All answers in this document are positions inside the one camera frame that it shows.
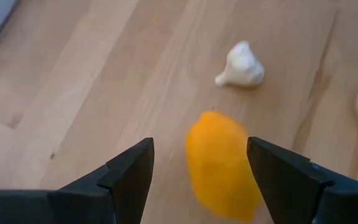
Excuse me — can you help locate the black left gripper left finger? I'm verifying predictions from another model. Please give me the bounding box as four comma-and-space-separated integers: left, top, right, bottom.
0, 137, 155, 224

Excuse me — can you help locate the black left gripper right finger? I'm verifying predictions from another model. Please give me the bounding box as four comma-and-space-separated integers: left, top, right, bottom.
246, 136, 358, 224

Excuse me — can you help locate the orange toy lemon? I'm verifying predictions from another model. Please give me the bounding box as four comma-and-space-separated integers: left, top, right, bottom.
185, 110, 264, 223

